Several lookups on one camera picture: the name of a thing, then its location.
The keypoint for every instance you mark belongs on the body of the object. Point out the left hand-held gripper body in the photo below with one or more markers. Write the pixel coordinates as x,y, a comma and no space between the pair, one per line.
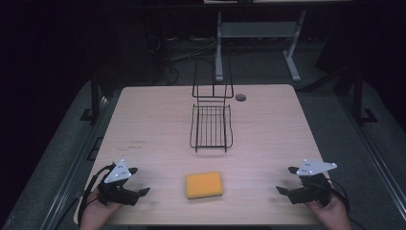
117,171

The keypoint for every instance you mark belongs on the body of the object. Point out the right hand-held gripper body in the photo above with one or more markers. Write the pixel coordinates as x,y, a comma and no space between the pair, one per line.
314,167

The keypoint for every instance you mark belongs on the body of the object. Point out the yellow sponge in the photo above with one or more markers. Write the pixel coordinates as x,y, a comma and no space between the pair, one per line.
203,184

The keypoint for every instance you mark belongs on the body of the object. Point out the person's left hand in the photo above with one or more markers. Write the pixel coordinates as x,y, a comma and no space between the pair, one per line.
94,214

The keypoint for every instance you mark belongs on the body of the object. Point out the person's right hand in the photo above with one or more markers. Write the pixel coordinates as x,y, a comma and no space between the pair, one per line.
333,215

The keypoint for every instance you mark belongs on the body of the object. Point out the grey metal stand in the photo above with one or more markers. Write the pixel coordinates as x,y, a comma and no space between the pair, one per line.
258,29

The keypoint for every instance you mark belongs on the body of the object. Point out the metal floor rail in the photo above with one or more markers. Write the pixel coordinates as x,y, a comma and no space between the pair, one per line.
373,153
75,166

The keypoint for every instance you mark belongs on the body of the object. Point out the black upright post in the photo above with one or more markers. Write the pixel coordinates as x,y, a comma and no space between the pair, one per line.
94,99

